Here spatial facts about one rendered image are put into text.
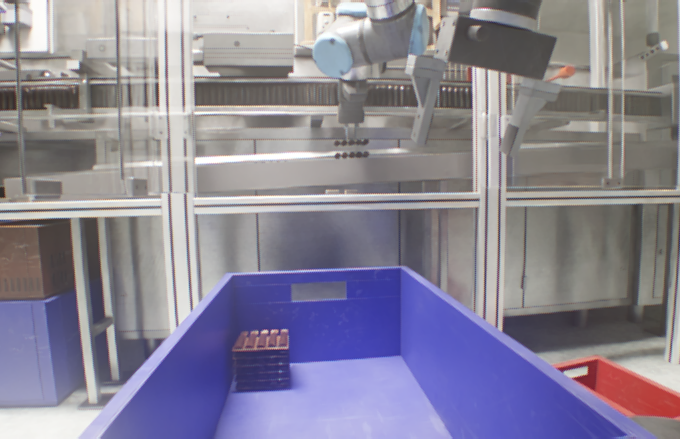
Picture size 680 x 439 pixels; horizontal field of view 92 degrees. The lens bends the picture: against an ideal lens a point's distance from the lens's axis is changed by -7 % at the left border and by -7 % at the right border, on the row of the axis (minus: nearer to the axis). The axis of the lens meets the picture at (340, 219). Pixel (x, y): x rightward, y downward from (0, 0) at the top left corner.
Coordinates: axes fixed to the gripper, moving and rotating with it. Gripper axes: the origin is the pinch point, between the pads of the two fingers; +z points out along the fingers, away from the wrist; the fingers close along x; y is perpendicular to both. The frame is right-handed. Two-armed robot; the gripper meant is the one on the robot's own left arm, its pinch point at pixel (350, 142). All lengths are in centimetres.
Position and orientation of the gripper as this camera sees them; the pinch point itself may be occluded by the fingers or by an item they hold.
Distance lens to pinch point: 107.0
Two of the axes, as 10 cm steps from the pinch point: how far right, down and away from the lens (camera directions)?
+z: -0.2, 6.5, 7.6
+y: -1.1, -7.6, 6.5
